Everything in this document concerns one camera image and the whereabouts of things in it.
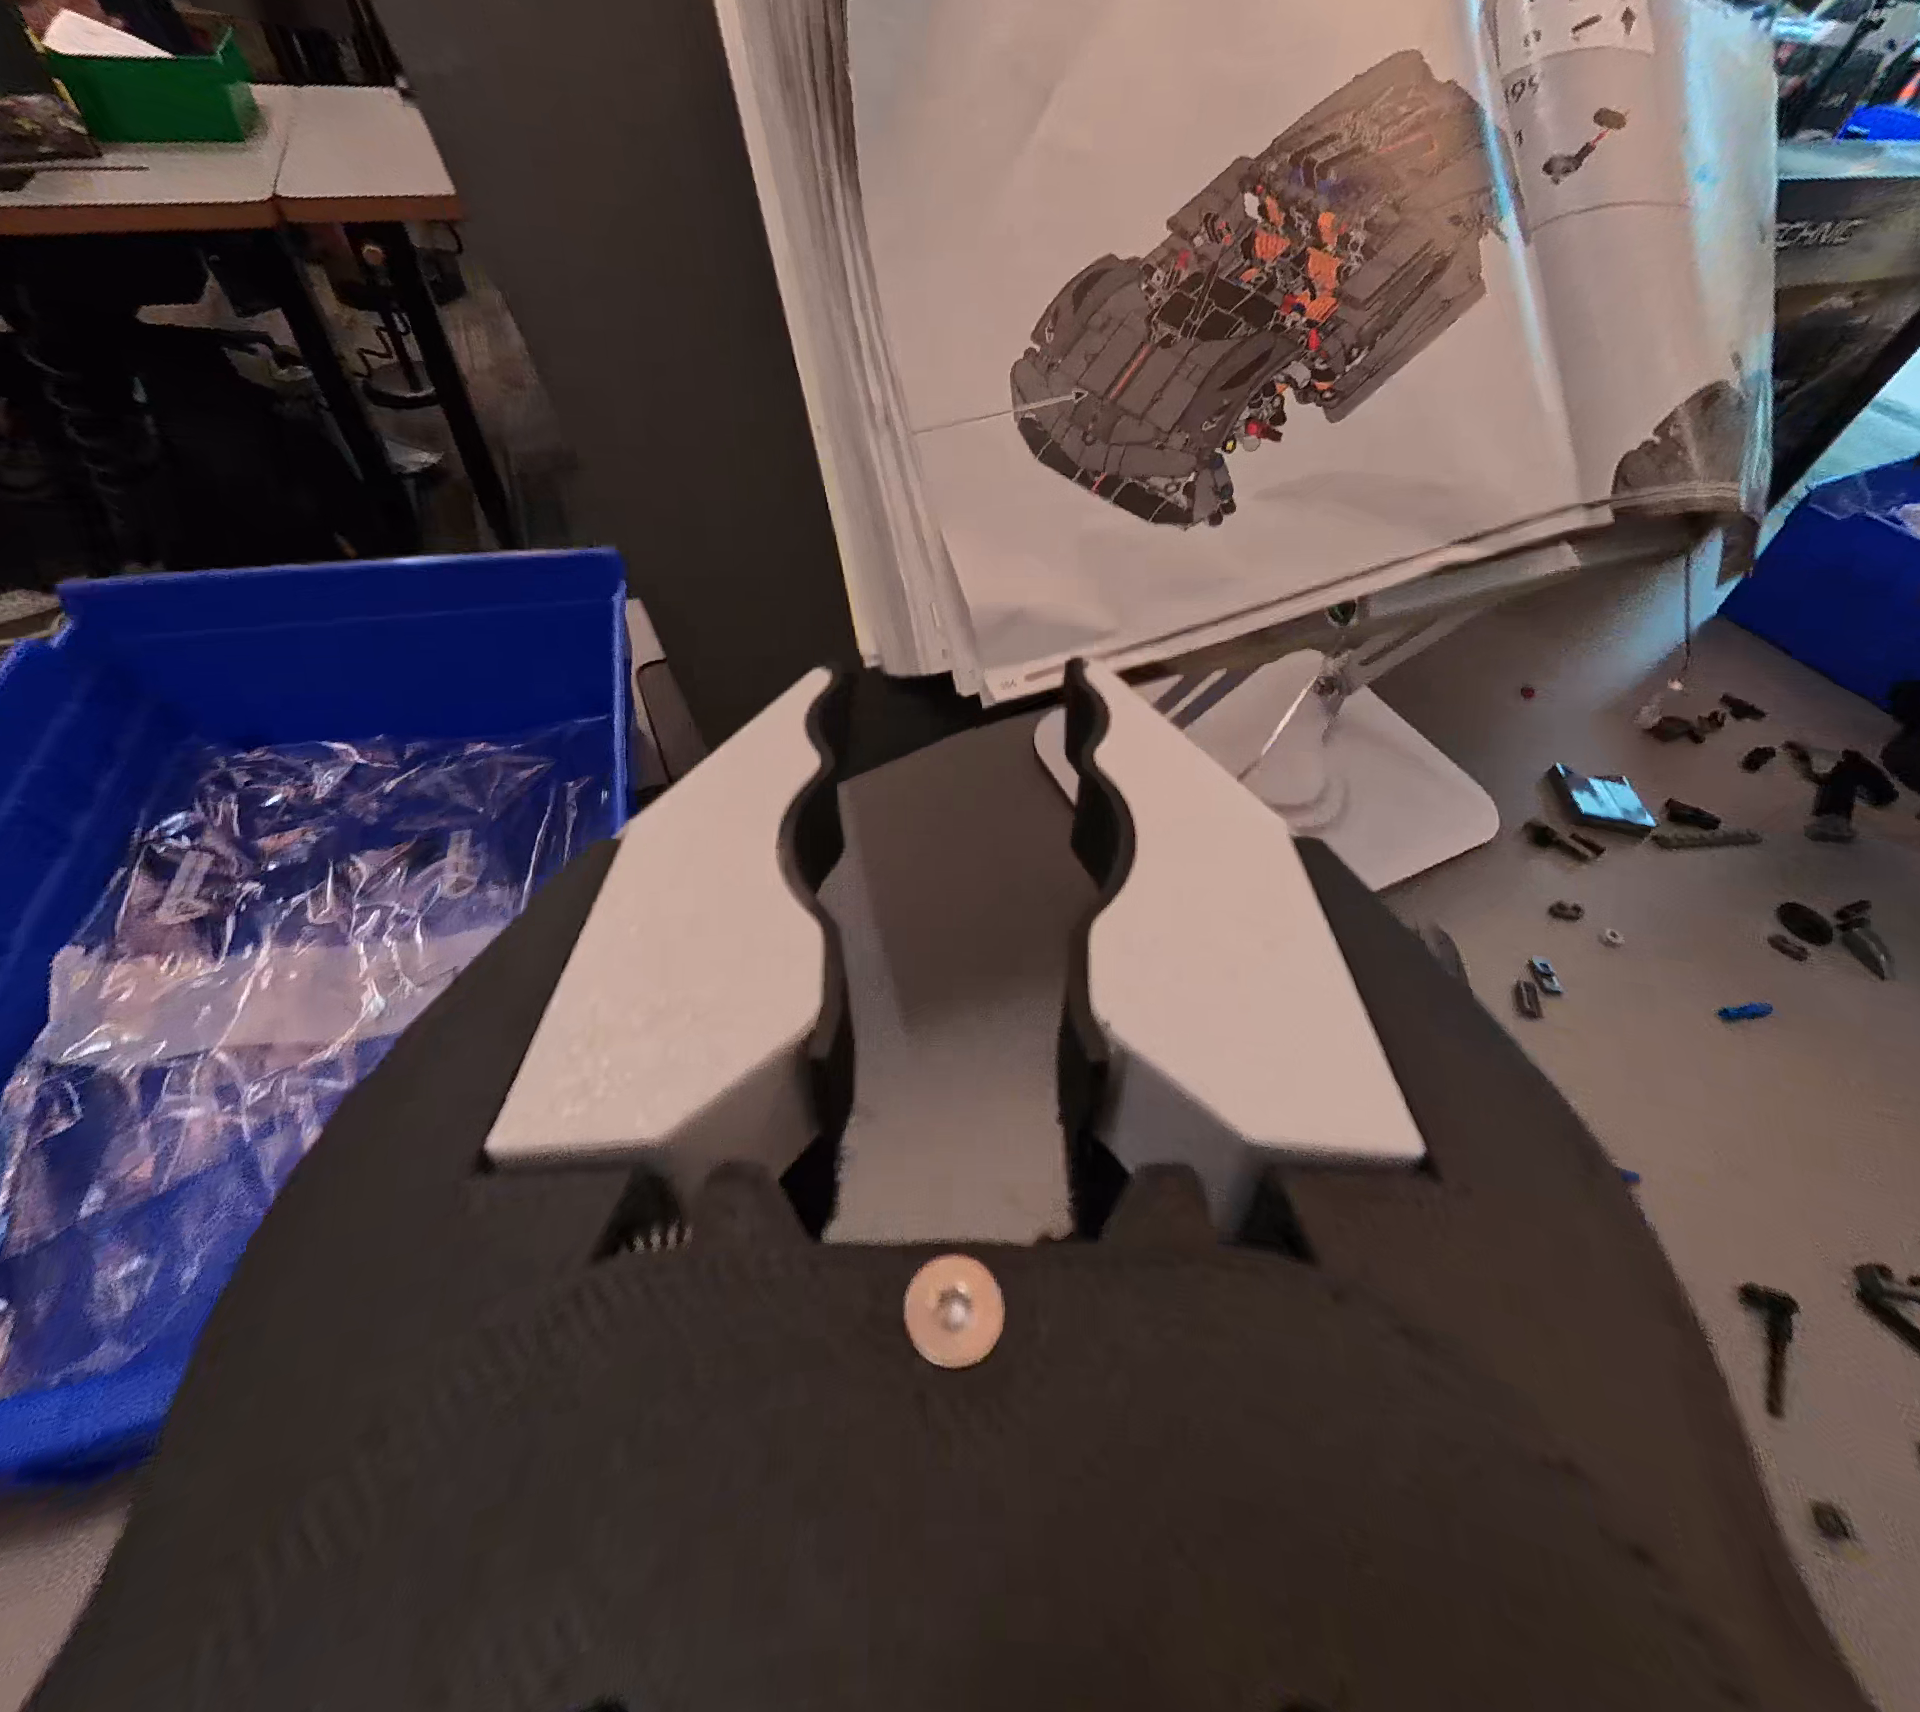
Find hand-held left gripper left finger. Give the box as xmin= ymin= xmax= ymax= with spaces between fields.
xmin=481 ymin=667 xmax=851 ymax=1242

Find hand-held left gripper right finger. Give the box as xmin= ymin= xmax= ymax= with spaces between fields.
xmin=1063 ymin=658 xmax=1430 ymax=1242

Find thick lego instruction booklet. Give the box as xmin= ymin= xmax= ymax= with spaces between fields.
xmin=727 ymin=0 xmax=1790 ymax=712

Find scattered loose lego pieces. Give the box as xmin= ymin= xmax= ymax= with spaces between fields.
xmin=1512 ymin=683 xmax=1920 ymax=1550

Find dark lego set box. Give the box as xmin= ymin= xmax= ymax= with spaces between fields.
xmin=1766 ymin=144 xmax=1920 ymax=506

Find white booklet stand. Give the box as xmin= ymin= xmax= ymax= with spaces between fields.
xmin=1033 ymin=524 xmax=1771 ymax=895

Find clear plastic bag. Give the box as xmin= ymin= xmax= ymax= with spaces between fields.
xmin=0 ymin=734 xmax=611 ymax=1391

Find blue plastic bin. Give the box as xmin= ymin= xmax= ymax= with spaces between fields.
xmin=0 ymin=546 xmax=637 ymax=1496
xmin=1717 ymin=456 xmax=1920 ymax=712

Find wooden-edged background table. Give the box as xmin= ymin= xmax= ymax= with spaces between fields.
xmin=0 ymin=79 xmax=521 ymax=551

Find green plastic bin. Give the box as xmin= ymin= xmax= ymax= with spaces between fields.
xmin=43 ymin=23 xmax=264 ymax=150

